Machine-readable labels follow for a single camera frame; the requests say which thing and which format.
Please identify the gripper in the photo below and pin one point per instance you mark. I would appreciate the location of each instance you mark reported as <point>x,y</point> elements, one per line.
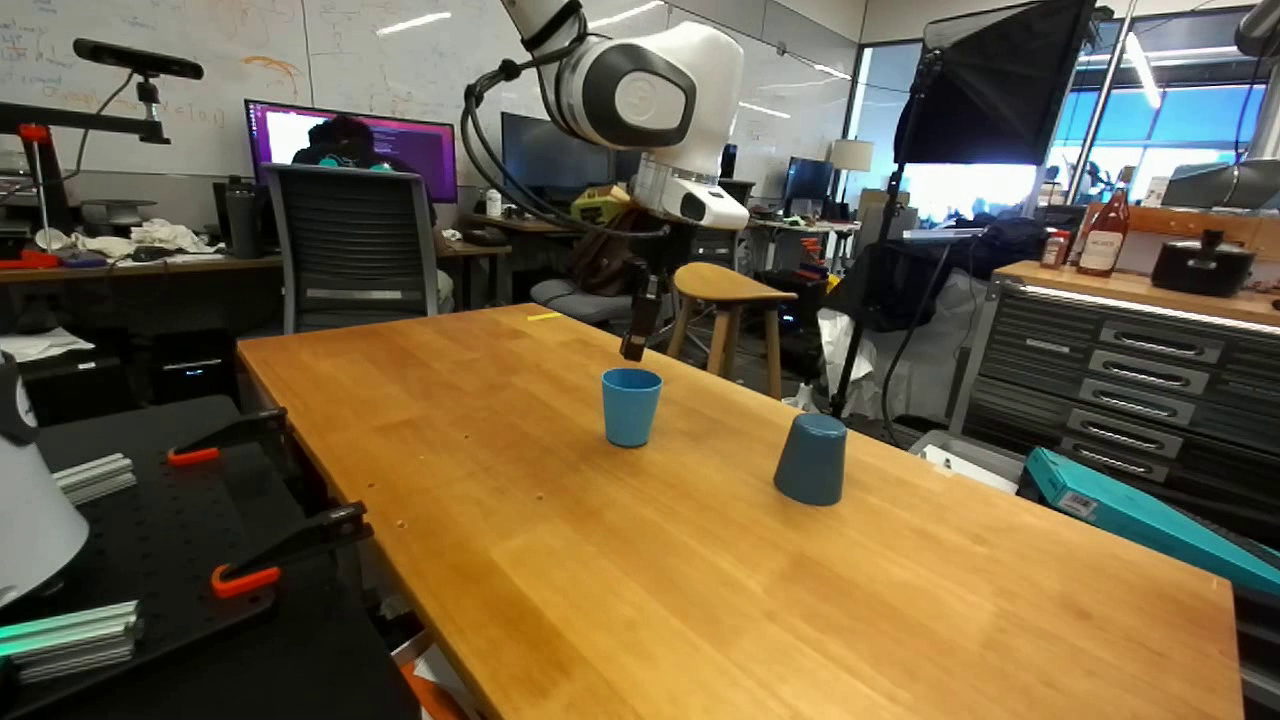
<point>668,250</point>

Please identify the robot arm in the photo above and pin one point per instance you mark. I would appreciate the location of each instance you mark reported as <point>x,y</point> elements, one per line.
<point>650,95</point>

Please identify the light blue cup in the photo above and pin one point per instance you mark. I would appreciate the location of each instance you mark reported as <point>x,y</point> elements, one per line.
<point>631,408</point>

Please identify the dark blue cup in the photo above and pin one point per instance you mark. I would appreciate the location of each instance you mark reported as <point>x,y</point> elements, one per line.
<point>811,462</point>

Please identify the brown backpack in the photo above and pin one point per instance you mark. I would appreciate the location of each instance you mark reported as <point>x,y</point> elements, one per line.
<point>605,255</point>

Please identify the wooden stool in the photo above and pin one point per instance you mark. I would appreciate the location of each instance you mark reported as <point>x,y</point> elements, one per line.
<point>728,285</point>

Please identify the yellow tape strip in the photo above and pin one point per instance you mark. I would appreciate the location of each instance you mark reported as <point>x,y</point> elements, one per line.
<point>545,316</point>

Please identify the small dark monitor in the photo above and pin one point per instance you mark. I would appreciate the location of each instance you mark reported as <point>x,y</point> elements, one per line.
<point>808,178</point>

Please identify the table lamp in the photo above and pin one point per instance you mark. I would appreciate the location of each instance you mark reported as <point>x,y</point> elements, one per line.
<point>851,155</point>

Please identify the monitor with purple screen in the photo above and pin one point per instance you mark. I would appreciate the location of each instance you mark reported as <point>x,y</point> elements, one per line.
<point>430,150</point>

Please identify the grey office chair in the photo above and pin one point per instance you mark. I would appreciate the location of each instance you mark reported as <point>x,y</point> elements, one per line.
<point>350,250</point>

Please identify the person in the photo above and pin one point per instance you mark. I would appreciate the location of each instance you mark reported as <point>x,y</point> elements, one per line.
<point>345,140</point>

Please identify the whiteboard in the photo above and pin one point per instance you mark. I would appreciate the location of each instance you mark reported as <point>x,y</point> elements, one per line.
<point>380,60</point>

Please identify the white box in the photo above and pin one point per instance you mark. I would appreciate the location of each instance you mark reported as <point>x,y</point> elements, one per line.
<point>965,462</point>

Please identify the softbox light on stand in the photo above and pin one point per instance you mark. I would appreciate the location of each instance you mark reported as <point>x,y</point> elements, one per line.
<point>1000,90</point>

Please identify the small red-capped bottle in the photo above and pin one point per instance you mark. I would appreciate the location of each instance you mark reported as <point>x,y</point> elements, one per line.
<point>1054,250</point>

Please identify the glass bottle with label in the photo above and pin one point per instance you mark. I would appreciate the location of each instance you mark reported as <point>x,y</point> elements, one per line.
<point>1104,235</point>

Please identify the black and orange clamp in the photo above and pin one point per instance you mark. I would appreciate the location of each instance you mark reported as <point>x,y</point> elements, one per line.
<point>235,436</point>
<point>290,548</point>

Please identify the grey drawer cabinet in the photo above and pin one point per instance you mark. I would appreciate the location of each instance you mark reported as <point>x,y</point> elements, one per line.
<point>1130,390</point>

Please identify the black computer tower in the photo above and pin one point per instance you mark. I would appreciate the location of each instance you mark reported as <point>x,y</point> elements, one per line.
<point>193,365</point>

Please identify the window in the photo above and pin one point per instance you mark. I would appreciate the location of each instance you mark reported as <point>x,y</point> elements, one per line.
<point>1160,130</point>

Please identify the heap of white cloths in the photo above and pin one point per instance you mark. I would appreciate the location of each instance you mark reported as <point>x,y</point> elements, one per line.
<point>150,240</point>

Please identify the teal cardboard box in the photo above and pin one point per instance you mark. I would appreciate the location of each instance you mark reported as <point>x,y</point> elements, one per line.
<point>1140,515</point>

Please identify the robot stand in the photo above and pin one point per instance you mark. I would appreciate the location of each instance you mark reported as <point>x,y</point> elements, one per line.
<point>170,560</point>

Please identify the camera on mount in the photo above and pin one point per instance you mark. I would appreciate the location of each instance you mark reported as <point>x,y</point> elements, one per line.
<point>135,60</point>

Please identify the aluminium rail pieces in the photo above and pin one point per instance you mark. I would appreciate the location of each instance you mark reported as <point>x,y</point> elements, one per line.
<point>70,640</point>
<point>95,477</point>

